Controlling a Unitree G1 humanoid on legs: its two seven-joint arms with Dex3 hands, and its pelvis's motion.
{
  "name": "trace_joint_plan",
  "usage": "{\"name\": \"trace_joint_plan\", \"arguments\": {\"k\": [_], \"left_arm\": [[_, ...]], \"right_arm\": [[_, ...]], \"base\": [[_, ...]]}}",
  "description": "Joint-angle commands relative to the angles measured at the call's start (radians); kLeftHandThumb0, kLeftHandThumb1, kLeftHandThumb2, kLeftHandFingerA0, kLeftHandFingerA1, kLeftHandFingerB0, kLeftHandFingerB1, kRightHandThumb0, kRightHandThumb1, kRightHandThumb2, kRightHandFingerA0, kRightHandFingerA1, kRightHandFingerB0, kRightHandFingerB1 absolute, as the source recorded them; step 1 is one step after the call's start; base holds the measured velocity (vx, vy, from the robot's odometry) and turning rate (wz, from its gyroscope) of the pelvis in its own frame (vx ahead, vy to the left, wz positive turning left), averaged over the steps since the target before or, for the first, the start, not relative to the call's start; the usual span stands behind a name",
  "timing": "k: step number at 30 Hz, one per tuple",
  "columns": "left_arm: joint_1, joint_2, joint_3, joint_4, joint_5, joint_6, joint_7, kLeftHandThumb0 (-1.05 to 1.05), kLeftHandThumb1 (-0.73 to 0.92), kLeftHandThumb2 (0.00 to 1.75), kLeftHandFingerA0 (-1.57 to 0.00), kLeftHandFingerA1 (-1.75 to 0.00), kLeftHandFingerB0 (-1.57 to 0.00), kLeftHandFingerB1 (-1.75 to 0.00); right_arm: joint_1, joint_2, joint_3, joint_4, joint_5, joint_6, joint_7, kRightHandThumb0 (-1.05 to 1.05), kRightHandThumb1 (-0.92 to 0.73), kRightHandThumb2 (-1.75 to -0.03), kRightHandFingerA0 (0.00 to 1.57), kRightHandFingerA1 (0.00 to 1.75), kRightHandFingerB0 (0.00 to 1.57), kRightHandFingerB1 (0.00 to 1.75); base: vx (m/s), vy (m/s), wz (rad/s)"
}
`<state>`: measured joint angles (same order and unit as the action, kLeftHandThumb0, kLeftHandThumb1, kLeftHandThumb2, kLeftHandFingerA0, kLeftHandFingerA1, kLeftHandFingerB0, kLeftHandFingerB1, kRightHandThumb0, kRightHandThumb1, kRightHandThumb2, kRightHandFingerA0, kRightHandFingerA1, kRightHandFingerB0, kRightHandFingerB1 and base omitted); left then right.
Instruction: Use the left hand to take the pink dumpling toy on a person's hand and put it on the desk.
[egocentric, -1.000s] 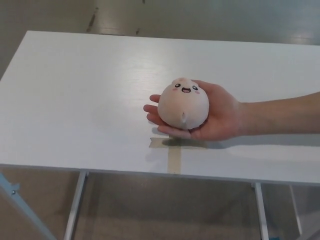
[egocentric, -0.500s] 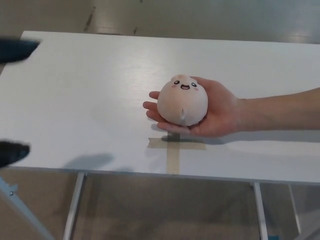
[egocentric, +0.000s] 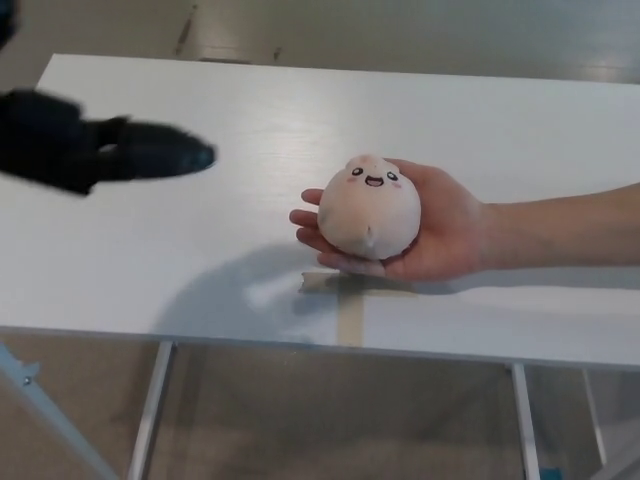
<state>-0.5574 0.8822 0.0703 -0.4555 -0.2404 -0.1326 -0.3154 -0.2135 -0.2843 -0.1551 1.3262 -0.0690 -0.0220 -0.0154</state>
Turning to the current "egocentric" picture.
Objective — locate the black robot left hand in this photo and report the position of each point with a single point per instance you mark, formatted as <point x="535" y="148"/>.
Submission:
<point x="55" y="145"/>

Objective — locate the person's bare hand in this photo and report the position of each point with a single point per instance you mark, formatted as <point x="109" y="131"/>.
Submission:
<point x="450" y="235"/>

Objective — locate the pink dumpling plush toy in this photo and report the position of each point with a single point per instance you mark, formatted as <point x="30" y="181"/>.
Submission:
<point x="367" y="215"/>

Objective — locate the person's bare forearm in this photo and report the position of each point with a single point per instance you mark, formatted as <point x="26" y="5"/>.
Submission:
<point x="565" y="230"/>

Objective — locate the white thick table leg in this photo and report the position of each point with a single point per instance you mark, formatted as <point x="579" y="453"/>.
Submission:
<point x="526" y="425"/>

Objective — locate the white thin table leg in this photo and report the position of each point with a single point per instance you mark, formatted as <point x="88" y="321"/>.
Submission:
<point x="595" y="420"/>

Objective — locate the blue tape piece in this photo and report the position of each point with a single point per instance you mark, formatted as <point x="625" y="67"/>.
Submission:
<point x="548" y="474"/>

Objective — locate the white slanted table leg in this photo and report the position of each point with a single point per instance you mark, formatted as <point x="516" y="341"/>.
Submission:
<point x="152" y="410"/>

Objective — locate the light blue metal frame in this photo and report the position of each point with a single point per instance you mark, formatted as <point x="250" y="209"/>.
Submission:
<point x="45" y="415"/>

